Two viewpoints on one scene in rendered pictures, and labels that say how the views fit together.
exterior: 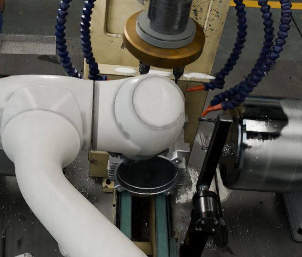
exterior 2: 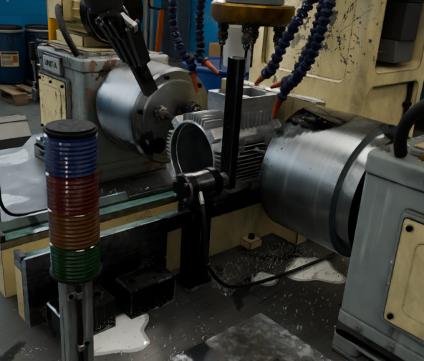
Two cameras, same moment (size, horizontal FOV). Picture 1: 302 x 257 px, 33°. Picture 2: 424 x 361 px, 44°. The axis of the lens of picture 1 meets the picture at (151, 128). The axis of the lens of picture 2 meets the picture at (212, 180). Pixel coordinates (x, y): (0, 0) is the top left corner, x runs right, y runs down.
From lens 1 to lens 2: 1.14 m
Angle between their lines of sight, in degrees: 52
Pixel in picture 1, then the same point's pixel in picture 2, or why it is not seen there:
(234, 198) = (313, 285)
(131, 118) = not seen: outside the picture
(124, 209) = (163, 194)
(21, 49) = not seen: hidden behind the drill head
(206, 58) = (348, 104)
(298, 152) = (332, 154)
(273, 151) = (303, 145)
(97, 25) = (256, 53)
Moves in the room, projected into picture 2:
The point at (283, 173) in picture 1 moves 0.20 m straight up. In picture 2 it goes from (306, 180) to (323, 61)
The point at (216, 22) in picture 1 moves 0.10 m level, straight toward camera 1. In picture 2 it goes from (357, 51) to (320, 51)
